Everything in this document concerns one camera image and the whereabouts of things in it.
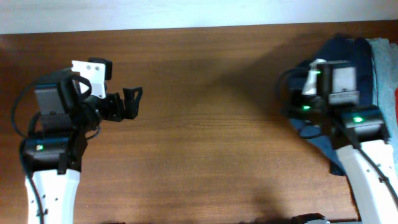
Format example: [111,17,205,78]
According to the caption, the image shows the navy blue shorts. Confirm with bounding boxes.
[283,35,373,176]

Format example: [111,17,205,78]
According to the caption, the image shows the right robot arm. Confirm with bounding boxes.
[287,59,397,223]

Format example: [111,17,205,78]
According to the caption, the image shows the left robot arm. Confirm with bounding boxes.
[19,69,143,223]

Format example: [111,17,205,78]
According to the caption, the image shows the light grey t-shirt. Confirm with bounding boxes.
[367,38,397,142]

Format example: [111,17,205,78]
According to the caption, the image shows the red garment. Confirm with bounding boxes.
[394,88,398,123]

